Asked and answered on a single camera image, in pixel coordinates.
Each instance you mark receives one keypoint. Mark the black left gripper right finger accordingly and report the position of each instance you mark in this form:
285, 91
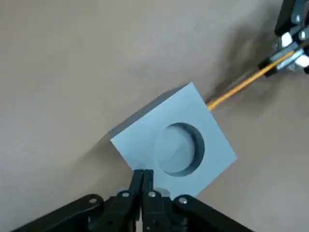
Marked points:
157, 212

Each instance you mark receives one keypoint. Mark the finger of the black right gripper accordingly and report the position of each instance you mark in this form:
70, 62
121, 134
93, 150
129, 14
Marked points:
301, 60
286, 19

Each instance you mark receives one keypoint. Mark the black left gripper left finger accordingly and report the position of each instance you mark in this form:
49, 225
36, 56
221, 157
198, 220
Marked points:
120, 212

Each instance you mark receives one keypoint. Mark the grey block with round hole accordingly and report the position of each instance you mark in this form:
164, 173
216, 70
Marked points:
144, 145

